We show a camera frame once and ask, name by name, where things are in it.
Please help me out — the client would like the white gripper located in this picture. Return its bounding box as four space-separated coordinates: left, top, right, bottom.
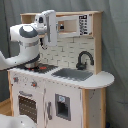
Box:
34 10 57 46

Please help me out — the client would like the white oven door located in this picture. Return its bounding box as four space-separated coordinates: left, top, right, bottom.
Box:
12 86 44 128

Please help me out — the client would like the white microwave door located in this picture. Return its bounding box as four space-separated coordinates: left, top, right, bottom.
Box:
57 14 92 38

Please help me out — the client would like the black stove top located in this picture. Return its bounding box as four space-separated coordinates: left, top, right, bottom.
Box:
16 63 59 75

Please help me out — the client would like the wooden toy kitchen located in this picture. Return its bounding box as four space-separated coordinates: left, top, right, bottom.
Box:
8 11 114 128

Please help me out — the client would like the right red stove knob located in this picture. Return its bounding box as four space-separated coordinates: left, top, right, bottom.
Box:
31 81 37 87

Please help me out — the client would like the black toy faucet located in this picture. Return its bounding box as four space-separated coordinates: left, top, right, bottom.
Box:
76 51 94 70

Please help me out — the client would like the white cabinet door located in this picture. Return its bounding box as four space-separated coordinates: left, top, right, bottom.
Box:
46 88 82 128

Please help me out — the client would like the left red stove knob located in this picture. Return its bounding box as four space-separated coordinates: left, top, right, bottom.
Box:
13 77 19 82

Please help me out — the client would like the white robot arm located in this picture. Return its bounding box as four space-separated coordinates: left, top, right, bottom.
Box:
0 10 57 128

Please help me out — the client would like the grey toy sink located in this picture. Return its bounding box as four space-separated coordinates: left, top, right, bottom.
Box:
53 68 93 81

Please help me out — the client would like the red stove knob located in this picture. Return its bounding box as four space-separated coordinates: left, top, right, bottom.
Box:
31 81 37 87
13 77 19 82

